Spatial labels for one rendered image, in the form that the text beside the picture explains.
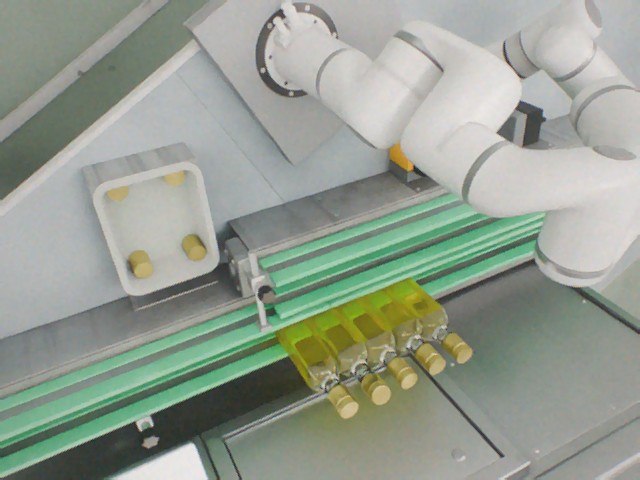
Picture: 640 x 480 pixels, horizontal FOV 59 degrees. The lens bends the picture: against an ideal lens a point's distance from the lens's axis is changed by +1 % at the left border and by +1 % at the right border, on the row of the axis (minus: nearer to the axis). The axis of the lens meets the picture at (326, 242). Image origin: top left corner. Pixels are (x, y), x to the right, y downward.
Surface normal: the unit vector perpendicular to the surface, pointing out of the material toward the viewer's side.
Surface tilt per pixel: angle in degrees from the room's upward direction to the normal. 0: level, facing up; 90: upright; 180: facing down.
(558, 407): 91
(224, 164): 0
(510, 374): 91
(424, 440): 90
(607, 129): 107
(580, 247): 52
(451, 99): 70
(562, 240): 80
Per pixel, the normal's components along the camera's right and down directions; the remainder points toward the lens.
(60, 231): 0.47, 0.48
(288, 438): -0.06, -0.82
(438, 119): -0.51, -0.11
